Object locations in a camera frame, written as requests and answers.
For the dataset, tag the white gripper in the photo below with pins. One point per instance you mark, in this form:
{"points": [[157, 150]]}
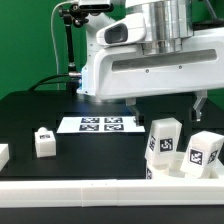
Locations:
{"points": [[125, 72]]}

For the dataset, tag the white round stool seat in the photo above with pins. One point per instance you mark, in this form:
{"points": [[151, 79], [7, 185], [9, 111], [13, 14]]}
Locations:
{"points": [[168, 172]]}

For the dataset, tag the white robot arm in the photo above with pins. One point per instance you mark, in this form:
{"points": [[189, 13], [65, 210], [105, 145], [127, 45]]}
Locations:
{"points": [[156, 49]]}

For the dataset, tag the white marker sheet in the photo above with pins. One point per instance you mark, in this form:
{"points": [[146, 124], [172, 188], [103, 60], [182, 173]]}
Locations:
{"points": [[106, 124]]}

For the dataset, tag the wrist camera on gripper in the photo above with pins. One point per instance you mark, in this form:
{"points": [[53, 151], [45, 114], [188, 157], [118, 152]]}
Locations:
{"points": [[130, 30]]}

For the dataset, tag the white U-shaped wall fence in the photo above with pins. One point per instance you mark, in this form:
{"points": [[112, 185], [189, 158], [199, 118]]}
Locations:
{"points": [[172, 191]]}

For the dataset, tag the camera on mount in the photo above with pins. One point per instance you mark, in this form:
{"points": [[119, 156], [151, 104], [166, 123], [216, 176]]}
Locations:
{"points": [[95, 5]]}

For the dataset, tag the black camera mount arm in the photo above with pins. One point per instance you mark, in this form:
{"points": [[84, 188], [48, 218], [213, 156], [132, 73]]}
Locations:
{"points": [[72, 17]]}

